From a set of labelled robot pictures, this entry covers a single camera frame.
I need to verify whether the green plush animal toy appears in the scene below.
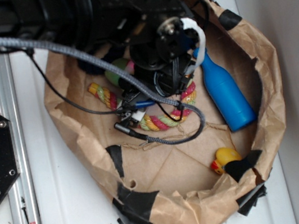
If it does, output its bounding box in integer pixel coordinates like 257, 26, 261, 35
102, 57, 138, 90

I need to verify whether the yellow rubber duck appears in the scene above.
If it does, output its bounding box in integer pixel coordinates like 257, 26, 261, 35
210, 147, 242, 175

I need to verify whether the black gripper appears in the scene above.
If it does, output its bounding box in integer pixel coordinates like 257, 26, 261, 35
97, 8, 211, 135

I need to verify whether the multicolour twisted rope toy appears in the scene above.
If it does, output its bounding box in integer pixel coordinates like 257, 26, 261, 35
88, 79, 197, 132

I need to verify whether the thin black cable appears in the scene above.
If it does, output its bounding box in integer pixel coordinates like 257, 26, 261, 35
25, 35, 123, 127

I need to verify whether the grey braided cable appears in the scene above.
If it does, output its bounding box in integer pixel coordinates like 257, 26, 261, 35
0, 0, 209, 172

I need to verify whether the brown paper bag bin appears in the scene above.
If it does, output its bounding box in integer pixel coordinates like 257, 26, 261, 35
44, 0, 286, 224

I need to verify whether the blue plastic bottle toy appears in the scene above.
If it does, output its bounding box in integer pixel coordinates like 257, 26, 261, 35
201, 53, 257, 132

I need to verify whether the aluminium frame rail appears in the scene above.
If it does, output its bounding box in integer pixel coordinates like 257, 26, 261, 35
0, 55, 42, 224

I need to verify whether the dark blue rope toy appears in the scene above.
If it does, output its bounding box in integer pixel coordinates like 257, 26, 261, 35
77, 47, 125, 75

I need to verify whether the white flat ribbon cable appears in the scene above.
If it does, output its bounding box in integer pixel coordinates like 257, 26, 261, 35
176, 15, 212, 75

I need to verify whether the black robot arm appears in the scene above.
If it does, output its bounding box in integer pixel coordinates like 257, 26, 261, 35
0, 0, 199, 103

